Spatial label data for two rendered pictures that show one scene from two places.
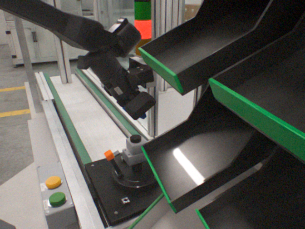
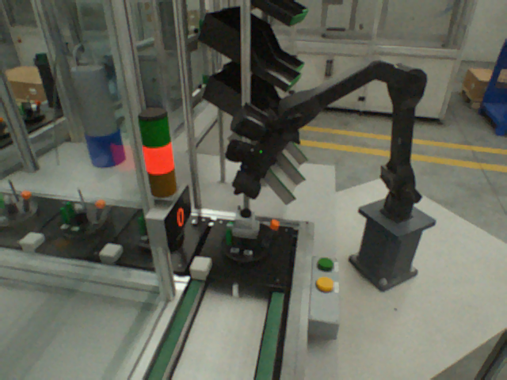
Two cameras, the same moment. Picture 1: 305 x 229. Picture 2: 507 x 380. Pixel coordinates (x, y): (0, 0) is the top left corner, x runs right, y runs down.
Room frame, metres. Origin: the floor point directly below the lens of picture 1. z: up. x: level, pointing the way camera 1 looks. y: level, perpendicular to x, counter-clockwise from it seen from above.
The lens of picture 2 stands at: (1.11, 0.50, 1.61)
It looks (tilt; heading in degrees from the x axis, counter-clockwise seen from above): 32 degrees down; 219
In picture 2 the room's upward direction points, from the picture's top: straight up
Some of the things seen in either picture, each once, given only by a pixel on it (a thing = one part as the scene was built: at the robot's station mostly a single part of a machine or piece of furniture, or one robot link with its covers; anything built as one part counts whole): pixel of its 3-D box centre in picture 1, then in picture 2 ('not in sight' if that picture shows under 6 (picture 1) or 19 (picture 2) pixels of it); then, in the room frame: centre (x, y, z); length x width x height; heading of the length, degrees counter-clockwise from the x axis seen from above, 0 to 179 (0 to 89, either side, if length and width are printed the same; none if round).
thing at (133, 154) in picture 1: (139, 147); (242, 222); (0.56, 0.04, 1.06); 0.08 x 0.04 x 0.07; 118
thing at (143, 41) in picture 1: (143, 46); (162, 180); (0.78, 0.03, 1.28); 0.05 x 0.05 x 0.05
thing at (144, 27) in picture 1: (143, 28); (158, 155); (0.78, 0.03, 1.33); 0.05 x 0.05 x 0.05
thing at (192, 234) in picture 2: not in sight; (157, 225); (0.68, -0.18, 1.01); 0.24 x 0.24 x 0.13; 28
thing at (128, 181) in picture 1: (136, 171); (245, 245); (0.56, 0.05, 0.98); 0.14 x 0.14 x 0.02
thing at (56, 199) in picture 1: (57, 200); (325, 264); (0.47, 0.24, 0.96); 0.04 x 0.04 x 0.02
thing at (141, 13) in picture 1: (142, 10); (154, 129); (0.78, 0.03, 1.38); 0.05 x 0.05 x 0.05
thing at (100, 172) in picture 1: (137, 177); (245, 250); (0.56, 0.05, 0.96); 0.24 x 0.24 x 0.02; 28
